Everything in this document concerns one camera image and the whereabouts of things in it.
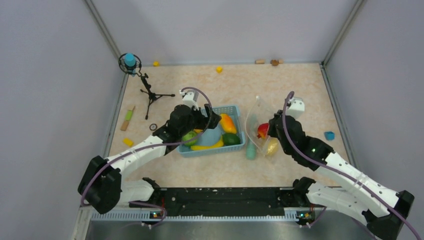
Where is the clear zip top bag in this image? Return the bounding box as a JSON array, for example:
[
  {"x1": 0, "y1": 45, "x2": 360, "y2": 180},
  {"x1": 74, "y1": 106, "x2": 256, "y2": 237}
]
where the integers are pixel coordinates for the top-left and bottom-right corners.
[{"x1": 244, "y1": 96, "x2": 281, "y2": 160}]

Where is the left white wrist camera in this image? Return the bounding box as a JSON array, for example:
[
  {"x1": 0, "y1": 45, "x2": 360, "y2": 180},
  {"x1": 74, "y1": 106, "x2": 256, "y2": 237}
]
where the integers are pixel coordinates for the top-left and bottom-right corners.
[{"x1": 179, "y1": 90, "x2": 199, "y2": 111}]

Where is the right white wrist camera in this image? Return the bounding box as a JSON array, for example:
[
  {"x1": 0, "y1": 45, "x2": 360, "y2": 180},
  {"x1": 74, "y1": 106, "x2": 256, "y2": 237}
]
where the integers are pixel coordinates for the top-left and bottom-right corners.
[{"x1": 286, "y1": 97, "x2": 305, "y2": 120}]

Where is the green lime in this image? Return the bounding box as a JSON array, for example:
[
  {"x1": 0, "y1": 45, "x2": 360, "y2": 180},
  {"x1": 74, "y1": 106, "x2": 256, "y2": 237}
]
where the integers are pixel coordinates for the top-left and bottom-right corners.
[{"x1": 222, "y1": 132, "x2": 241, "y2": 146}]

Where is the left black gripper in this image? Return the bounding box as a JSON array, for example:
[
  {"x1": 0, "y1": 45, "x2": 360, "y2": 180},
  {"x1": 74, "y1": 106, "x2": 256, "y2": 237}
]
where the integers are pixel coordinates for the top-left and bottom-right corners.
[{"x1": 180, "y1": 103, "x2": 222, "y2": 137}]

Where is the brown nut at wall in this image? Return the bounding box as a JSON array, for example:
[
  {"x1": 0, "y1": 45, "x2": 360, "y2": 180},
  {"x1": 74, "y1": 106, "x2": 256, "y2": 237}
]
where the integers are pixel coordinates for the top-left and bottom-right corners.
[{"x1": 270, "y1": 59, "x2": 280, "y2": 67}]

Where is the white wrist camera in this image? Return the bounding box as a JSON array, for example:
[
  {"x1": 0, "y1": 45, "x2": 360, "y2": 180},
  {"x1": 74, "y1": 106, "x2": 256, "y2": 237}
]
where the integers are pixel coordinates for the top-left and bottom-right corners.
[
  {"x1": 286, "y1": 97, "x2": 305, "y2": 120},
  {"x1": 179, "y1": 90, "x2": 199, "y2": 111}
]

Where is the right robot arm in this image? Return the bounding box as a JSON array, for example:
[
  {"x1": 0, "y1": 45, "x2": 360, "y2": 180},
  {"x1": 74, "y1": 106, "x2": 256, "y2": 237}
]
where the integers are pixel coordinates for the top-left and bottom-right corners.
[{"x1": 267, "y1": 110, "x2": 420, "y2": 240}]

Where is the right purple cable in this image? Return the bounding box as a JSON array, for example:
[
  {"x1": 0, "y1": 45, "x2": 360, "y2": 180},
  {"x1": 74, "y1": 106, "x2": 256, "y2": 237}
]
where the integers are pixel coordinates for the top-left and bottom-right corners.
[{"x1": 282, "y1": 91, "x2": 420, "y2": 240}]

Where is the blue small block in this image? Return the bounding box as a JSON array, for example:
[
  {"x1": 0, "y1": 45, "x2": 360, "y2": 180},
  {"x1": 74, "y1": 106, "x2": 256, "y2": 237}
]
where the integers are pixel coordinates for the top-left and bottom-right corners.
[{"x1": 324, "y1": 131, "x2": 336, "y2": 141}]

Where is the red apple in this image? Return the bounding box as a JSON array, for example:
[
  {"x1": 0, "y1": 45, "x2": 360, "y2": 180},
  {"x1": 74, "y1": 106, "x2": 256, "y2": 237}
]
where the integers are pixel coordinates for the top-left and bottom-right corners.
[{"x1": 256, "y1": 123, "x2": 269, "y2": 139}]

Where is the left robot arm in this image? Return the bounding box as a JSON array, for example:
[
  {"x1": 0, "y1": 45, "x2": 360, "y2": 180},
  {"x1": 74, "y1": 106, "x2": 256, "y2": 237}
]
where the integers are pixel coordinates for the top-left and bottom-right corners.
[{"x1": 77, "y1": 104, "x2": 221, "y2": 214}]

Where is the blue microphone on tripod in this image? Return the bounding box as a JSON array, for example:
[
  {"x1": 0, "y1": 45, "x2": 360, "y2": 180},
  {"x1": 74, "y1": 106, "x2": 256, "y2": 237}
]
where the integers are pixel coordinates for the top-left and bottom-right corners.
[{"x1": 117, "y1": 53, "x2": 176, "y2": 120}]

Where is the yellow block left side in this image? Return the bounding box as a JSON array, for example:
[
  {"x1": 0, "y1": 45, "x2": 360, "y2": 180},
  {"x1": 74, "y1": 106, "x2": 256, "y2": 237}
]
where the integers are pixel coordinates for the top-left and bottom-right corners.
[{"x1": 122, "y1": 137, "x2": 134, "y2": 147}]

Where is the light blue plastic basket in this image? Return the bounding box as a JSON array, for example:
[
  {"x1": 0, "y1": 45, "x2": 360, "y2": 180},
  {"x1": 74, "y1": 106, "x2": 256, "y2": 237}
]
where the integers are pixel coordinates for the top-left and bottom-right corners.
[{"x1": 176, "y1": 104, "x2": 247, "y2": 158}]

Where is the orange yellow mango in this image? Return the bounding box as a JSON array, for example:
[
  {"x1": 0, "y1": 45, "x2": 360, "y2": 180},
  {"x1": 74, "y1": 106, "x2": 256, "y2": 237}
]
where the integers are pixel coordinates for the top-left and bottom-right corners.
[{"x1": 219, "y1": 113, "x2": 237, "y2": 134}]

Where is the green wooden stick toy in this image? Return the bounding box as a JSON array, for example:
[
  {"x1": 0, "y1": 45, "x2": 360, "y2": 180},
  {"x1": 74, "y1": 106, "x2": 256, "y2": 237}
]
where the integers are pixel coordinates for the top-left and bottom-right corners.
[{"x1": 120, "y1": 104, "x2": 136, "y2": 131}]

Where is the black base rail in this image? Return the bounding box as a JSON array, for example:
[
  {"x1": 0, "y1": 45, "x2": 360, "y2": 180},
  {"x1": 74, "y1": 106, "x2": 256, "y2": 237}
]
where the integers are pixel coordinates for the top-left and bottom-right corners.
[{"x1": 147, "y1": 187, "x2": 312, "y2": 217}]

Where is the yellow banana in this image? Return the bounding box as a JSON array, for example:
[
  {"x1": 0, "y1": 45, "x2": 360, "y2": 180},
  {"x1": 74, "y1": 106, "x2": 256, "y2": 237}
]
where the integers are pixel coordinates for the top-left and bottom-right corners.
[{"x1": 190, "y1": 138, "x2": 224, "y2": 151}]

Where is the teal foam roller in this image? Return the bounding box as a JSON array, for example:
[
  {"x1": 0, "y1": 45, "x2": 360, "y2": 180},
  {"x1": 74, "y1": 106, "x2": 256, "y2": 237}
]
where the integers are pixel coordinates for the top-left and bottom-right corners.
[{"x1": 245, "y1": 113, "x2": 258, "y2": 160}]

